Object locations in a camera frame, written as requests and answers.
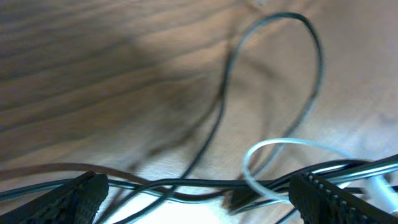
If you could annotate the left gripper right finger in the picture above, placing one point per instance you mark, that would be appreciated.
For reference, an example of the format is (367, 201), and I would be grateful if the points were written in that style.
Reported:
(321, 202)

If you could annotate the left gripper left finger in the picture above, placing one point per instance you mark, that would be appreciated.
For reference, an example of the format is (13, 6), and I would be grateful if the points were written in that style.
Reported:
(75, 202)

